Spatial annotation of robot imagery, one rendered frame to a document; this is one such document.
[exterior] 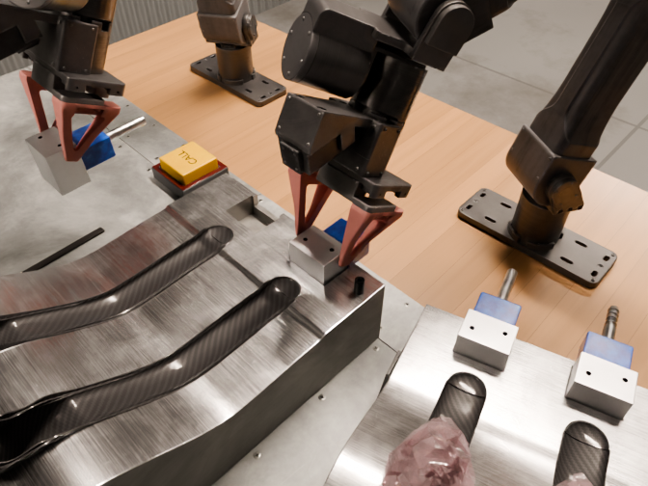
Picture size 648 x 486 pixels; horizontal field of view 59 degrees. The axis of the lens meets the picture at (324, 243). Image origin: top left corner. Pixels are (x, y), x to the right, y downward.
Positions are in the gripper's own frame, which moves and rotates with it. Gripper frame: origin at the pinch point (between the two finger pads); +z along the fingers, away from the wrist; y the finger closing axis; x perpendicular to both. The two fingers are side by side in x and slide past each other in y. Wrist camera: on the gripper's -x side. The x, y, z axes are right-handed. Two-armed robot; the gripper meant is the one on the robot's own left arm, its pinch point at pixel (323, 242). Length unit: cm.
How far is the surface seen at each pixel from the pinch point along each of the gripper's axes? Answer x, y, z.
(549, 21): 280, -99, -56
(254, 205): 2.5, -12.8, 2.5
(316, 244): -1.4, 0.1, 0.0
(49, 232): -9.2, -35.0, 17.9
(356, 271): 1.7, 3.9, 1.3
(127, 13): 110, -215, 14
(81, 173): -11.8, -26.3, 4.9
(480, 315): 6.3, 16.0, -0.4
